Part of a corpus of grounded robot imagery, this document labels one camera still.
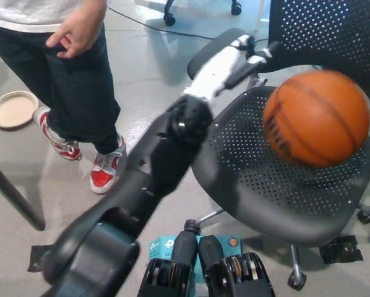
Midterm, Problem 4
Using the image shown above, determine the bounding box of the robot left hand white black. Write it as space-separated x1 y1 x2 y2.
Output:
184 34 282 105

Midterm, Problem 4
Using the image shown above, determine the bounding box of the person left hand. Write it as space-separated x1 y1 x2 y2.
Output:
45 5 105 60

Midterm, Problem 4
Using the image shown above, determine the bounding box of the orange Wilson basketball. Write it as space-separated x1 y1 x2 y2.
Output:
263 69 370 169

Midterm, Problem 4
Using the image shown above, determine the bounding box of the person in grey shirt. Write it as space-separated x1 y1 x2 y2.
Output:
0 0 122 155

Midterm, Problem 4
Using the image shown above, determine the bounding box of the black office chair wheel base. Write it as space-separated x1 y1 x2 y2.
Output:
162 0 243 27

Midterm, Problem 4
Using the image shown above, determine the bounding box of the black perforated office chair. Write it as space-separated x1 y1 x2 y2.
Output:
184 0 370 291

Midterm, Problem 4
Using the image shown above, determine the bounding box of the white table leg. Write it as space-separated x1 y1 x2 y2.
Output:
254 0 271 32

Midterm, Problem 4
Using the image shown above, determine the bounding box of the beige paper plate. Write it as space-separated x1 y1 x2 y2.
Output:
0 90 40 130

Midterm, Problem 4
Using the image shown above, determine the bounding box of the red white right sneaker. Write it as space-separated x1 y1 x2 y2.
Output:
38 110 82 161

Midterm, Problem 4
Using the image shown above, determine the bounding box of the red white sneaker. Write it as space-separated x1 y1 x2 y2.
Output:
88 134 127 196
38 110 82 161

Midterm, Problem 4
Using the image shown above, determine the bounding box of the red white left sneaker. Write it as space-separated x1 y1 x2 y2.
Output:
88 134 127 196

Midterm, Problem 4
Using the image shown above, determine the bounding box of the black slanted table leg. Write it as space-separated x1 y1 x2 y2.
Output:
0 153 46 232

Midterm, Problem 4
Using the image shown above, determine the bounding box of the teal TP-Link box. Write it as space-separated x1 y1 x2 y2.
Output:
147 235 243 284

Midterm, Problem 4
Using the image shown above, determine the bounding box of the black floor cable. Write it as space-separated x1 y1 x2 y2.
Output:
108 5 217 40

